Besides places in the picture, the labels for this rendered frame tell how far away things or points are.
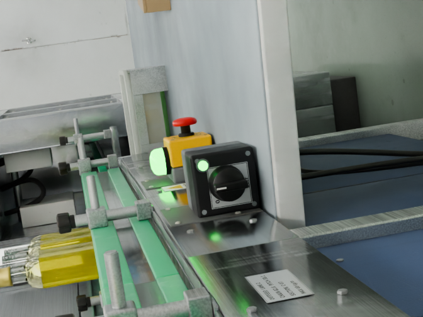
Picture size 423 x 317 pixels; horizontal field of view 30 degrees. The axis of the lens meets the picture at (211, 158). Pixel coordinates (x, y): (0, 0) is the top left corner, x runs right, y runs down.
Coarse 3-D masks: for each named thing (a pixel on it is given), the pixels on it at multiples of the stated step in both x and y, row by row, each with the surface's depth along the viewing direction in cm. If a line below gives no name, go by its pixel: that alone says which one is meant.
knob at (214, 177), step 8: (216, 168) 97; (224, 168) 96; (232, 168) 96; (216, 176) 95; (224, 176) 95; (232, 176) 95; (240, 176) 95; (208, 184) 97; (216, 184) 94; (224, 184) 94; (232, 184) 94; (240, 184) 94; (216, 192) 94; (224, 192) 95; (232, 192) 95; (240, 192) 96; (224, 200) 96; (232, 200) 96
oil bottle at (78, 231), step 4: (80, 228) 164; (84, 228) 163; (88, 228) 162; (56, 232) 163; (72, 232) 161; (76, 232) 160; (80, 232) 160; (84, 232) 160; (36, 236) 162; (40, 236) 161; (44, 236) 160; (48, 236) 160; (52, 236) 159; (56, 236) 159; (60, 236) 159; (32, 240) 160; (36, 240) 159
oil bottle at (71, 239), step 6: (78, 234) 158; (84, 234) 157; (90, 234) 156; (42, 240) 157; (48, 240) 156; (54, 240) 155; (60, 240) 154; (66, 240) 154; (72, 240) 154; (78, 240) 154; (84, 240) 154; (30, 246) 155; (36, 246) 153; (42, 246) 153; (48, 246) 153; (54, 246) 153; (30, 252) 153
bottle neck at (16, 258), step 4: (24, 252) 155; (4, 256) 154; (8, 256) 154; (12, 256) 154; (16, 256) 154; (20, 256) 154; (24, 256) 154; (4, 260) 153; (8, 260) 153; (12, 260) 153; (16, 260) 153; (20, 260) 153; (24, 260) 153
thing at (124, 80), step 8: (120, 72) 179; (120, 80) 187; (128, 80) 171; (120, 88) 188; (128, 88) 171; (128, 96) 171; (128, 104) 172; (128, 112) 188; (128, 120) 188; (136, 120) 173; (128, 128) 188; (136, 128) 174; (128, 136) 189; (136, 136) 173; (136, 144) 173; (136, 152) 173
